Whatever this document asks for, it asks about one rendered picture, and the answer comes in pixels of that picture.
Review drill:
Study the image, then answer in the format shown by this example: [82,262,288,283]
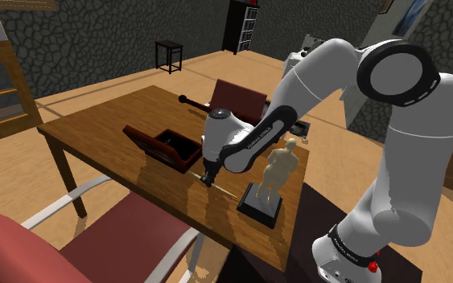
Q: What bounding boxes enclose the light wooden shelf unit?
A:
[0,0,45,149]

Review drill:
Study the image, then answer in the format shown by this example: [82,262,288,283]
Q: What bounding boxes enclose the grey flat device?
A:
[290,120,311,139]

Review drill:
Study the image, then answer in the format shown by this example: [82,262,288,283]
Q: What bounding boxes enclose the red chair with grey armrests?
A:
[0,174,206,283]

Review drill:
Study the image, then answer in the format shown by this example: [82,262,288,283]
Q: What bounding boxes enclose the small black side table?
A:
[154,39,185,75]

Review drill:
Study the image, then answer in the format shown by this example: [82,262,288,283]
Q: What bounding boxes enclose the black rod with round end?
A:
[177,94,212,113]

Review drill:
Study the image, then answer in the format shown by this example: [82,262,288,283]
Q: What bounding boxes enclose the beige man figure, black base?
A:
[236,137,300,230]

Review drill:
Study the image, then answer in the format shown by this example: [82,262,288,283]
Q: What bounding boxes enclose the dark bookcase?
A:
[221,0,261,56]

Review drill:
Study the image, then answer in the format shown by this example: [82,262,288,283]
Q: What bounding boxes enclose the dark robot stand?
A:
[215,182,423,283]

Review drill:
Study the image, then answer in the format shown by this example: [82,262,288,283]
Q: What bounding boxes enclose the brown wooden desk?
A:
[36,84,311,273]

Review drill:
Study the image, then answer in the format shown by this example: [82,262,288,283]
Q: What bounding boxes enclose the open brown wooden box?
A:
[122,125,204,174]

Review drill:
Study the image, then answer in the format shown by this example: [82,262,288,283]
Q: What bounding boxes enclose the pale door with blue pane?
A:
[360,0,436,49]

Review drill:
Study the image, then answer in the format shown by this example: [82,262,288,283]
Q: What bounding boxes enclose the dark red chair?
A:
[209,78,269,127]

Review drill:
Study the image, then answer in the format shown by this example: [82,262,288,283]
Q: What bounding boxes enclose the thin tan pencil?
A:
[187,170,238,199]

